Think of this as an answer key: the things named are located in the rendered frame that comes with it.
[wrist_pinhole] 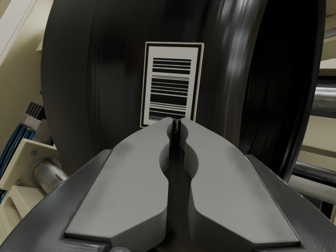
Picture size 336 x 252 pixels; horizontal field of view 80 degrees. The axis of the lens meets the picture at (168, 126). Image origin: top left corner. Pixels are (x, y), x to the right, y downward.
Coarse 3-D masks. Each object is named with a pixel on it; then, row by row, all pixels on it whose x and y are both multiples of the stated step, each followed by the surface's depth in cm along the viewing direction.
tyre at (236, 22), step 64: (64, 0) 23; (128, 0) 15; (192, 0) 14; (256, 0) 16; (320, 0) 36; (64, 64) 21; (128, 64) 15; (256, 64) 60; (64, 128) 24; (128, 128) 16; (256, 128) 61
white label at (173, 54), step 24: (168, 48) 13; (192, 48) 13; (144, 72) 14; (168, 72) 14; (192, 72) 13; (144, 96) 14; (168, 96) 14; (192, 96) 13; (144, 120) 15; (192, 120) 13
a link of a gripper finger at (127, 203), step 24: (168, 120) 11; (120, 144) 9; (144, 144) 9; (168, 144) 9; (120, 168) 8; (144, 168) 8; (96, 192) 7; (120, 192) 7; (144, 192) 7; (96, 216) 6; (120, 216) 6; (144, 216) 6; (96, 240) 5; (120, 240) 6; (144, 240) 6
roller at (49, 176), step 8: (40, 168) 39; (48, 168) 39; (56, 168) 39; (40, 176) 38; (48, 176) 36; (56, 176) 36; (64, 176) 36; (40, 184) 38; (48, 184) 35; (56, 184) 34; (48, 192) 35; (152, 248) 22
